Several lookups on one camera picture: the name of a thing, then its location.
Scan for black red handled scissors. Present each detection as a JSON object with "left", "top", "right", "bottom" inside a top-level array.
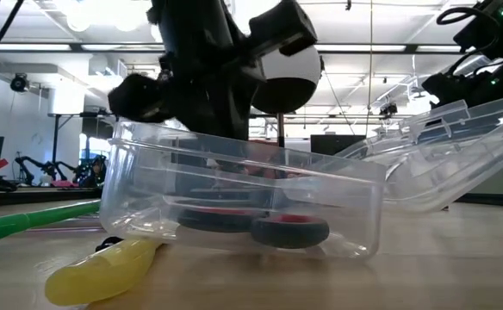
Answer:
[{"left": 177, "top": 205, "right": 331, "bottom": 250}]

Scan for thin hanging cable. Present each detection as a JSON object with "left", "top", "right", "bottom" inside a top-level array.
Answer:
[{"left": 365, "top": 0, "right": 376, "bottom": 139}]

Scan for white globe table lamp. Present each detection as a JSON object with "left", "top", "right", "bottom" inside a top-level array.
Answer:
[{"left": 251, "top": 42, "right": 324, "bottom": 150}]

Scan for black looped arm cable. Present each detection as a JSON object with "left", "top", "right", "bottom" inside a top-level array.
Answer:
[{"left": 435, "top": 6, "right": 502, "bottom": 77}]

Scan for clear plastic supply box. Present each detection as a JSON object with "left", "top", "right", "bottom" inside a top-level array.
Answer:
[{"left": 99, "top": 116, "right": 386, "bottom": 260}]

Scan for yellow pen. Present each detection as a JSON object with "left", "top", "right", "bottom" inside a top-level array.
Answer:
[{"left": 44, "top": 238, "right": 162, "bottom": 307}]

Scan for black monitor screen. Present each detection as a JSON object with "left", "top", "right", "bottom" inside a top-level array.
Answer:
[{"left": 310, "top": 134, "right": 367, "bottom": 156}]

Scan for green marker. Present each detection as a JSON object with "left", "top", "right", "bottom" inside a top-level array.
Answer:
[{"left": 0, "top": 199, "right": 102, "bottom": 250}]

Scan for clear plastic box lid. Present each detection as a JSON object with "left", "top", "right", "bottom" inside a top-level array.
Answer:
[{"left": 335, "top": 92, "right": 503, "bottom": 214}]

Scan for black background stand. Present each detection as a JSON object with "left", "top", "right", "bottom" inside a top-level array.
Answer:
[{"left": 47, "top": 110, "right": 115, "bottom": 164}]

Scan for black ceiling-mounted camera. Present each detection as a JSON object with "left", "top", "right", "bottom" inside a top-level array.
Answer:
[{"left": 9, "top": 72, "right": 31, "bottom": 94}]

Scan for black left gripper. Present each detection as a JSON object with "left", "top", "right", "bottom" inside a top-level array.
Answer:
[{"left": 107, "top": 0, "right": 320, "bottom": 141}]

